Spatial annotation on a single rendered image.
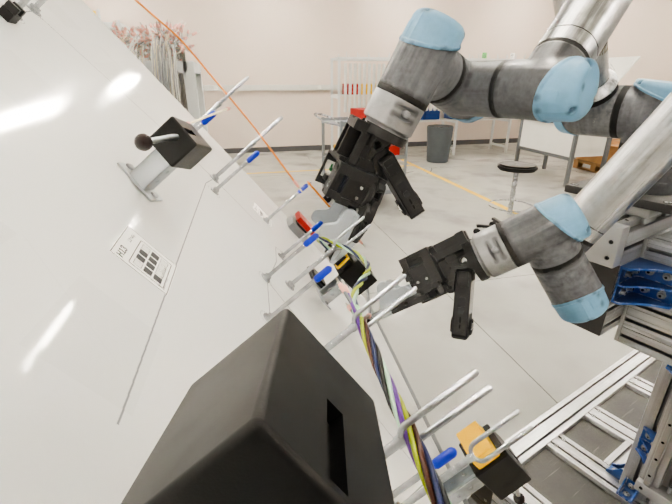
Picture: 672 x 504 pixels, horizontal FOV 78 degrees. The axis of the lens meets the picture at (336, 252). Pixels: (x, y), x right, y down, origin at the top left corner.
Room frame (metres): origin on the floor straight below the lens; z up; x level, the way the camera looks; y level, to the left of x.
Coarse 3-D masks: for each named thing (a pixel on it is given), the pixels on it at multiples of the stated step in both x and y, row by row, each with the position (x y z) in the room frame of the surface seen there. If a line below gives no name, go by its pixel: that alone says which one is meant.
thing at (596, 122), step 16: (560, 0) 0.91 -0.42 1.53; (608, 64) 0.98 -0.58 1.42; (608, 80) 0.99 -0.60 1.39; (608, 96) 0.98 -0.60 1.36; (592, 112) 1.00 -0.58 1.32; (608, 112) 0.98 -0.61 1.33; (560, 128) 1.07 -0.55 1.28; (576, 128) 1.04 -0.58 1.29; (592, 128) 1.01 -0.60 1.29; (608, 128) 0.99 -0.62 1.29
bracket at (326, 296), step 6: (336, 276) 0.63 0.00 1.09; (330, 282) 0.62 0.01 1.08; (318, 288) 0.63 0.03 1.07; (324, 288) 0.62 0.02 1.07; (336, 288) 0.61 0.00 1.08; (324, 294) 0.61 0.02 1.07; (330, 294) 0.61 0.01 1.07; (336, 294) 0.61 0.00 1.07; (324, 300) 0.60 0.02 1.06; (330, 300) 0.61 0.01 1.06
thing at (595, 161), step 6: (612, 144) 6.62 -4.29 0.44; (618, 144) 6.62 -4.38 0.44; (612, 150) 6.43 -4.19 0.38; (594, 156) 6.73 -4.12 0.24; (600, 156) 6.61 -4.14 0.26; (576, 162) 7.02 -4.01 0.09; (582, 162) 6.90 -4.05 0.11; (588, 162) 6.79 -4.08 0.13; (594, 162) 6.71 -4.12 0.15; (600, 162) 6.59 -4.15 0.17; (606, 162) 6.48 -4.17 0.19; (582, 168) 6.87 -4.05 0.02; (588, 168) 6.86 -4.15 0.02; (594, 168) 6.66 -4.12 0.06
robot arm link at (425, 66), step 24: (408, 24) 0.61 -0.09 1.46; (432, 24) 0.58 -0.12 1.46; (456, 24) 0.58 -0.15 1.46; (408, 48) 0.59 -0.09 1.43; (432, 48) 0.57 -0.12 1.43; (456, 48) 0.59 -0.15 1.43; (384, 72) 0.61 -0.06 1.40; (408, 72) 0.58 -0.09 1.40; (432, 72) 0.58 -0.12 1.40; (456, 72) 0.61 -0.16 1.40; (408, 96) 0.58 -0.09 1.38; (432, 96) 0.60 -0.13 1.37
